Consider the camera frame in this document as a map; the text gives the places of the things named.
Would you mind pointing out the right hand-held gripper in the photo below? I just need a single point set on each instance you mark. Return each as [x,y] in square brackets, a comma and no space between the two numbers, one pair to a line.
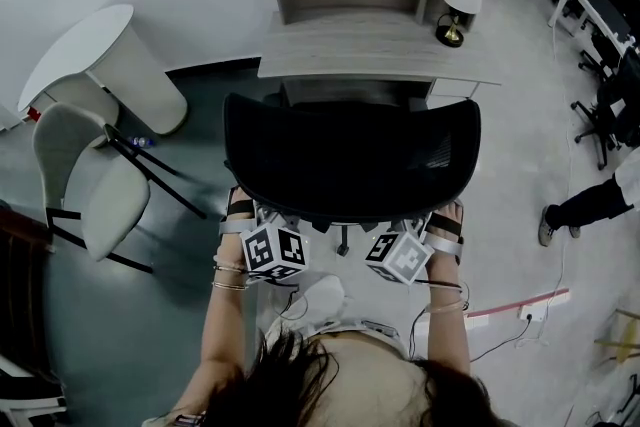
[400,257]

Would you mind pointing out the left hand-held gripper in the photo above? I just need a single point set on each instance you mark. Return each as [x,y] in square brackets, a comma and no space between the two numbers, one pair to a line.
[274,251]

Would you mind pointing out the black mesh office chair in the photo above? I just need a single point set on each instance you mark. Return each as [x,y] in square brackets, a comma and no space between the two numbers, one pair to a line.
[350,155]

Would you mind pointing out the person's right forearm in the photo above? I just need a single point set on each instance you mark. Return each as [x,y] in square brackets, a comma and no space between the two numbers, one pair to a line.
[450,320]

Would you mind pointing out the person's left forearm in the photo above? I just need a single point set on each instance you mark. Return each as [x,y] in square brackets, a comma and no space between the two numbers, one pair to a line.
[225,315]

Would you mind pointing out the beige chair with black legs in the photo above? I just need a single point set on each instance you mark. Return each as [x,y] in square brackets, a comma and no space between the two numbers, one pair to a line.
[112,195]

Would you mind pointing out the grey wooden desk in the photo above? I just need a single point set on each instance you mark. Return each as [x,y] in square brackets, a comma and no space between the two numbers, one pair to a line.
[350,52]

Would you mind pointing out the black swivel office chair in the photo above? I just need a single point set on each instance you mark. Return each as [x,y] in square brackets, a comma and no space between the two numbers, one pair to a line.
[607,115]

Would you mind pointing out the long white office desk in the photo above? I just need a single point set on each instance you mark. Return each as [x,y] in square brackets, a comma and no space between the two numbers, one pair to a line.
[595,10]

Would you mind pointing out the person's left hand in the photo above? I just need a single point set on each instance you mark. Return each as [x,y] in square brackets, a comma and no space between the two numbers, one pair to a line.
[240,207]

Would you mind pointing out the person's right hand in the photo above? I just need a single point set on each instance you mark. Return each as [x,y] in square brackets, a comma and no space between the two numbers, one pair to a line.
[447,225]

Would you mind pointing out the person's beige top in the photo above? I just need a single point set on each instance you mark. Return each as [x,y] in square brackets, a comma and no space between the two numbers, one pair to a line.
[360,375]

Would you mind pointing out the red and white floor strip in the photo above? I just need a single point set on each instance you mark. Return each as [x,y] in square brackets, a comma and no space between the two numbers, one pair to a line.
[525,302]

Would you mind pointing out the white power strip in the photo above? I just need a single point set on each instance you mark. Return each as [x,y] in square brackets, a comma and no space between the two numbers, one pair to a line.
[531,313]

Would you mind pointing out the clear plastic water bottle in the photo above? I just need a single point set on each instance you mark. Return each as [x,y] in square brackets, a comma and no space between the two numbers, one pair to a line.
[141,142]

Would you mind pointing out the white round table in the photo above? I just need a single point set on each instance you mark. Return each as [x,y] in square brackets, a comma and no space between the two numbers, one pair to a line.
[120,65]

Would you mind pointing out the dark wooden cabinet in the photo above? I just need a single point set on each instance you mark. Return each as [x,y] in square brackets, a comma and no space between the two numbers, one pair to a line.
[25,295]

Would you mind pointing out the yellow metal frame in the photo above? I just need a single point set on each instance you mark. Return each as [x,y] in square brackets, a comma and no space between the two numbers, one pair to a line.
[622,340]

